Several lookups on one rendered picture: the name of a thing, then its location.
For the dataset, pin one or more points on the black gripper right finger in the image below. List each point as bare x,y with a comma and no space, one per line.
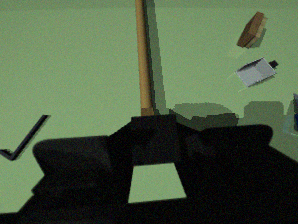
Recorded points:
197,148

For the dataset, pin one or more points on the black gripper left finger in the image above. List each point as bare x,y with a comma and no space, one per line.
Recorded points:
111,153

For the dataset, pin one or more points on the black l-shaped bar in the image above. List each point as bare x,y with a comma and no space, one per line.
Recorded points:
12,157

